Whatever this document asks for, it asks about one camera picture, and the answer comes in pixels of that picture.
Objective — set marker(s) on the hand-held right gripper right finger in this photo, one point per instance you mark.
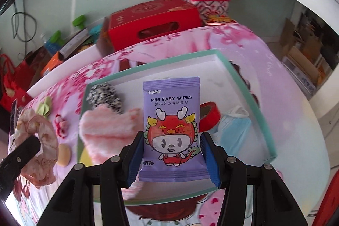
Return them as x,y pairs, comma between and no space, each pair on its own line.
209,159

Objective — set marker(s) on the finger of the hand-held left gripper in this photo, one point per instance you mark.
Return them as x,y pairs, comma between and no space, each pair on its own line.
21,155

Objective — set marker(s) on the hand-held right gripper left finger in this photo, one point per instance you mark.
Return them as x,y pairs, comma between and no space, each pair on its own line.
133,159

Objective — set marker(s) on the pink mottled scrunchie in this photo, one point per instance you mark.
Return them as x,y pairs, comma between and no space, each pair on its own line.
47,141

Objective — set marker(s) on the pink striped fluffy towel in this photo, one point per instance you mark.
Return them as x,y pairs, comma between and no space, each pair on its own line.
106,130

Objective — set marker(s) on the red tape roll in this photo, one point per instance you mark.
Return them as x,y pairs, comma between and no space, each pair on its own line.
212,116

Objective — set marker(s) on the purple wipes packet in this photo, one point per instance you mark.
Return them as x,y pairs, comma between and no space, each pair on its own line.
172,99

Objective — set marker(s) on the leopard print scrunchie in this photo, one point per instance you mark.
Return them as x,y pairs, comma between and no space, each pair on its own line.
103,95

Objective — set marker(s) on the white box with teal rim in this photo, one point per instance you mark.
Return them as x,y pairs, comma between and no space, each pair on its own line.
185,67

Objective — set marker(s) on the blue face mask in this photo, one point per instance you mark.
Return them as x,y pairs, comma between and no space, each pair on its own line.
233,133

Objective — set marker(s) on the beige round sponge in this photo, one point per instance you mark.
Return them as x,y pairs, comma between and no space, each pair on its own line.
64,155

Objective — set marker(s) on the red tote bag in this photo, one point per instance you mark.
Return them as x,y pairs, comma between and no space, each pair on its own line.
13,88

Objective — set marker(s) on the white bed board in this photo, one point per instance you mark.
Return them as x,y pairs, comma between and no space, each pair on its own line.
39,87

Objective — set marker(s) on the pink printed blanket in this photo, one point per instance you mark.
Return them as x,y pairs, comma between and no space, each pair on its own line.
291,136

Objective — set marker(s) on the orange cardboard box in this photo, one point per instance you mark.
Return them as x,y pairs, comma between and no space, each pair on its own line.
51,64

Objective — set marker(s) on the blue drink bottle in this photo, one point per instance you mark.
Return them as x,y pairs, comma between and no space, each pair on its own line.
51,48

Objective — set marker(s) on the green dumbbell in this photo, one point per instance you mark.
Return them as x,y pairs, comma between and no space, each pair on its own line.
79,21
55,39

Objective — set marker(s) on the red panel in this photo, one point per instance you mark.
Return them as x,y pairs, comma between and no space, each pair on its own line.
329,210

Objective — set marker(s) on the teal plastic toy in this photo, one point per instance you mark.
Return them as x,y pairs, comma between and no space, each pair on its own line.
95,30

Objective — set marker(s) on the red gold patterned packet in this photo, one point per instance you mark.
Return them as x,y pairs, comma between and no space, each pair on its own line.
219,20

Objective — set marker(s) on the red gift box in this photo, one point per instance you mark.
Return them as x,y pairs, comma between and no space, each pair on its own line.
148,16

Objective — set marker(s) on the stack of cardboard boxes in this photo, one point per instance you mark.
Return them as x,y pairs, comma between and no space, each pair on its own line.
304,51

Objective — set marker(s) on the red white patterned box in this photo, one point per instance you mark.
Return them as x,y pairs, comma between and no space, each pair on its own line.
212,6

